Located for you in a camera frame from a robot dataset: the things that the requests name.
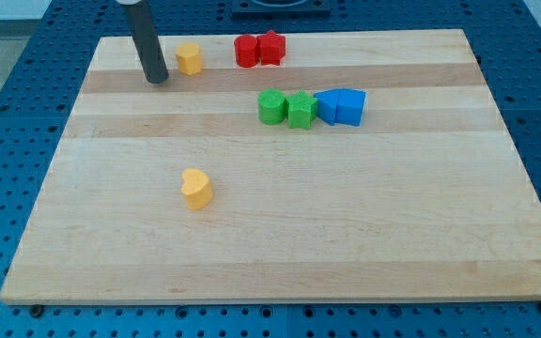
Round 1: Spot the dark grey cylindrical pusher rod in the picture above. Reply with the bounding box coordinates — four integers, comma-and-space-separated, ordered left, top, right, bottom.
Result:
116, 0, 169, 85

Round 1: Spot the yellow hexagon block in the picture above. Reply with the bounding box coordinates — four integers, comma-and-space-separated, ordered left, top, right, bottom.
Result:
175, 42, 203, 75

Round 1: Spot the red cylinder block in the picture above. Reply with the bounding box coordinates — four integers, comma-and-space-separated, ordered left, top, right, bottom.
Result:
234, 35, 259, 68

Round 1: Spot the red star block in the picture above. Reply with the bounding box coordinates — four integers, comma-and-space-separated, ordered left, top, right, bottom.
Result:
256, 30, 286, 66

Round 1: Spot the green cylinder block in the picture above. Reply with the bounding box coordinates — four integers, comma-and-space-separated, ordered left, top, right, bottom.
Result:
257, 88, 286, 125

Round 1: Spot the yellow heart block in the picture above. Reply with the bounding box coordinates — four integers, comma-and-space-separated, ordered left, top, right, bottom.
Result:
181, 168, 213, 210

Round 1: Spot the green star block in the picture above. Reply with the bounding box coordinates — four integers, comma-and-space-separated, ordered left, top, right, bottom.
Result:
286, 91, 317, 130

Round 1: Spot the blue triangular block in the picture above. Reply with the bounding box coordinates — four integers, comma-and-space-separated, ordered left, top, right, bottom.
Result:
314, 89, 341, 126

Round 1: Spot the blue pentagon block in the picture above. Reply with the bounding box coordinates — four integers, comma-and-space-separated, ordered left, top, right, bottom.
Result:
335, 88, 366, 127

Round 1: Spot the light wooden board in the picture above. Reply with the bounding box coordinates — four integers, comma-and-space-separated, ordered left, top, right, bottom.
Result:
0, 29, 541, 305

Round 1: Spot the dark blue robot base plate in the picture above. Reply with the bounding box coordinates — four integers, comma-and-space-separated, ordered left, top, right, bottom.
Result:
231, 0, 332, 18

